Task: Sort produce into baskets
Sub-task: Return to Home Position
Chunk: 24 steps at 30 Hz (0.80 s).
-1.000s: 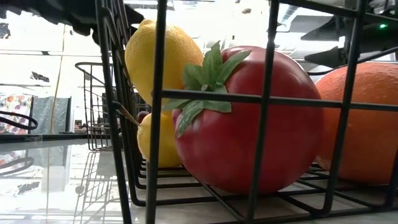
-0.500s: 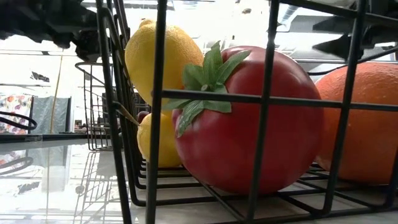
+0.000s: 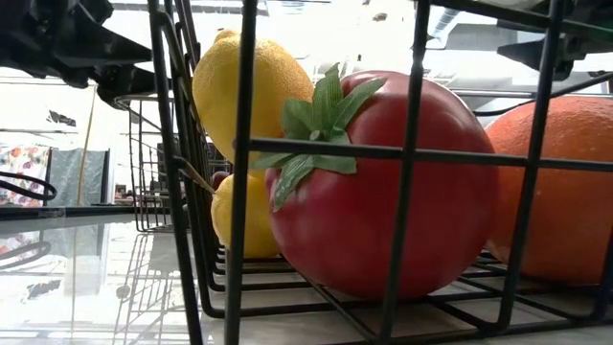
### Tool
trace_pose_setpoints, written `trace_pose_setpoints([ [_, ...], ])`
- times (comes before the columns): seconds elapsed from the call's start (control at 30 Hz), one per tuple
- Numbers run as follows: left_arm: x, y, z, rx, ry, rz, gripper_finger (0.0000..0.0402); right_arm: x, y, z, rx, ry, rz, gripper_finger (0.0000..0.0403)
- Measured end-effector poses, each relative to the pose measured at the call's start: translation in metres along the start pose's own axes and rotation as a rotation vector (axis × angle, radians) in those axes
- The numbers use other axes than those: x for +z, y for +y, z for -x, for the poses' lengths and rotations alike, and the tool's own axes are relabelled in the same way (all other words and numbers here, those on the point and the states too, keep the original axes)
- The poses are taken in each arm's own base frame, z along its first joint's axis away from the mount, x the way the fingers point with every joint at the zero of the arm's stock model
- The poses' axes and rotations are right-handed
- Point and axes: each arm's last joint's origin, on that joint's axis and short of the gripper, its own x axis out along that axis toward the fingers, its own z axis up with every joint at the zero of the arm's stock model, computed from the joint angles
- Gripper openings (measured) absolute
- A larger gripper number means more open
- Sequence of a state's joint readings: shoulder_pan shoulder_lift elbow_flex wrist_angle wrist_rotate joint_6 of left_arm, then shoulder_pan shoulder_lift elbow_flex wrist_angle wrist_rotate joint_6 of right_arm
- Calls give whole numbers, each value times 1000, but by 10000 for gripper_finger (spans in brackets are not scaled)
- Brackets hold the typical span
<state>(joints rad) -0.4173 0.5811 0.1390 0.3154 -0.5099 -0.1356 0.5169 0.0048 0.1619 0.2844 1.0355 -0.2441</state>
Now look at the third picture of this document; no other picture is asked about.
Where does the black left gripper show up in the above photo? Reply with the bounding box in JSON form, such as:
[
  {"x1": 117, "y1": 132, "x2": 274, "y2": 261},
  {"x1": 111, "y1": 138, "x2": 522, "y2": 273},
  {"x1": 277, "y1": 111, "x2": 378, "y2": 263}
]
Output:
[{"x1": 0, "y1": 0, "x2": 157, "y2": 107}]

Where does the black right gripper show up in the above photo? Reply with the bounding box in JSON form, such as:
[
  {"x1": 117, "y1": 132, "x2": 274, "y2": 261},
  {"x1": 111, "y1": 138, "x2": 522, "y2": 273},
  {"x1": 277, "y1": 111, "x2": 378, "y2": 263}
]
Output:
[{"x1": 496, "y1": 0, "x2": 613, "y2": 81}]

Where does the orange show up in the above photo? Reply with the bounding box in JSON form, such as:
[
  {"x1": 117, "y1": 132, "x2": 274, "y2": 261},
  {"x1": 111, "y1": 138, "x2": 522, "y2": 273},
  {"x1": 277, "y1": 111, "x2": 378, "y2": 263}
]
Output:
[{"x1": 483, "y1": 94, "x2": 613, "y2": 287}]

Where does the yellow lemon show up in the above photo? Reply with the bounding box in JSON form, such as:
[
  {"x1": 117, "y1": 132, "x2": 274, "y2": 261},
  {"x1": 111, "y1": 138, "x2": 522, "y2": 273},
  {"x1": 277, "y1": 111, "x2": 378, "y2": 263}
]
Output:
[
  {"x1": 192, "y1": 29, "x2": 315, "y2": 167},
  {"x1": 210, "y1": 172, "x2": 282, "y2": 260}
]

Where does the black wire basket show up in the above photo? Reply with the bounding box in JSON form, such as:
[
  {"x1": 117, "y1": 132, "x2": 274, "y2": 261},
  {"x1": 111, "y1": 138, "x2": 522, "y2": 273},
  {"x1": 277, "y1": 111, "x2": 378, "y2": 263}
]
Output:
[{"x1": 146, "y1": 0, "x2": 613, "y2": 345}]

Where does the red tomato green stem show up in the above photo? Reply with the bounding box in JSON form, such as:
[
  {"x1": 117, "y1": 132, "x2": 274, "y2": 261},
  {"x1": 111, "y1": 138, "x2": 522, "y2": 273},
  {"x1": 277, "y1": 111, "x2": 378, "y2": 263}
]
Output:
[{"x1": 251, "y1": 61, "x2": 500, "y2": 301}]

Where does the grey-green panel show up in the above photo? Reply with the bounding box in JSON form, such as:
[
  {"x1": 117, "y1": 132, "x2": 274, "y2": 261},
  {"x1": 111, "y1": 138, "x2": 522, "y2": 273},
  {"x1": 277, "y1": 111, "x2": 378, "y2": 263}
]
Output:
[{"x1": 47, "y1": 148, "x2": 110, "y2": 208}]

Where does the flowered cloth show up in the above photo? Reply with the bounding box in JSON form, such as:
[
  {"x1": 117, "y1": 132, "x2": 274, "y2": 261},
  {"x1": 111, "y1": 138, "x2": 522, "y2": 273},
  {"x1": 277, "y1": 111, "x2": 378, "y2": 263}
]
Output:
[{"x1": 0, "y1": 145, "x2": 52, "y2": 208}]

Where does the bronze wire basket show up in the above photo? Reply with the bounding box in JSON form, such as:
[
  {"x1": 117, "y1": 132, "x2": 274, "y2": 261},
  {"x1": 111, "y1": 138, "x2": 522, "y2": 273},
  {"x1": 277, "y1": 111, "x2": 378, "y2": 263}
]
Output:
[{"x1": 113, "y1": 93, "x2": 215, "y2": 235}]

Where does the black hanging cable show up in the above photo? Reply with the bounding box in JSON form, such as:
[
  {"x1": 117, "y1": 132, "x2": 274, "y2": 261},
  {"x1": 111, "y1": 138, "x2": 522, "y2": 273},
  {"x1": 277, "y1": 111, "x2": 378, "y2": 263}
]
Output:
[{"x1": 0, "y1": 171, "x2": 58, "y2": 202}]

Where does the black metal table frame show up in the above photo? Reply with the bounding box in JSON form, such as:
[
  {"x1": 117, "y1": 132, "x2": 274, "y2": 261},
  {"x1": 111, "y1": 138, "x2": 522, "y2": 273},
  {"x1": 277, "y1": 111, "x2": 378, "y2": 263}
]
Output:
[{"x1": 0, "y1": 204, "x2": 140, "y2": 221}]

